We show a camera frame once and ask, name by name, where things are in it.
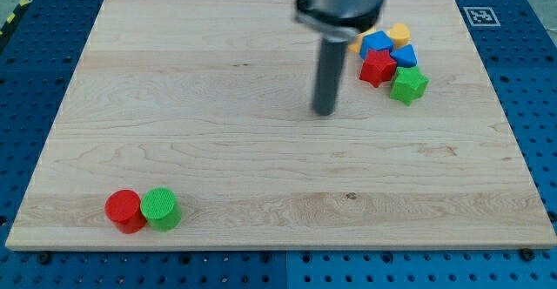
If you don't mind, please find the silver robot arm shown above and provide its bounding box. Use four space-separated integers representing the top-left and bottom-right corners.
294 0 384 42

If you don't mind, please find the yellow hexagon block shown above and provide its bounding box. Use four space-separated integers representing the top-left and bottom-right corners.
348 27 376 53

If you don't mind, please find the wooden board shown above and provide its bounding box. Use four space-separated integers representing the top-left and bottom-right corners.
6 0 556 252

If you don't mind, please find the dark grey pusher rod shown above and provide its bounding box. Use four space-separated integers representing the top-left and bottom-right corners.
312 37 347 116

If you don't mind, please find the red star block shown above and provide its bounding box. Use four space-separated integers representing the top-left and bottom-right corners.
359 50 397 88

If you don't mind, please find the blue cube block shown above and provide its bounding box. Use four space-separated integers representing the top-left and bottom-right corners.
359 31 394 60

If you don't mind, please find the green star block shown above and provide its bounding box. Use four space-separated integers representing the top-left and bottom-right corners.
389 66 429 106

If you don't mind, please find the green cylinder block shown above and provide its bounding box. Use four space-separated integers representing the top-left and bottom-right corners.
140 187 182 232

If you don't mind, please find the blue triangle block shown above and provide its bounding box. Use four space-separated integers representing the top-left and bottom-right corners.
390 44 418 68

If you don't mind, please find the yellow heart block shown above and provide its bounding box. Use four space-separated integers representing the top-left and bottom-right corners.
386 23 411 49

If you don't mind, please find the red cylinder block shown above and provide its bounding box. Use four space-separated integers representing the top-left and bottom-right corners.
104 190 147 234

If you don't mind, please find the white fiducial marker tag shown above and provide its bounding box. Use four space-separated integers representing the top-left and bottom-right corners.
463 6 500 27

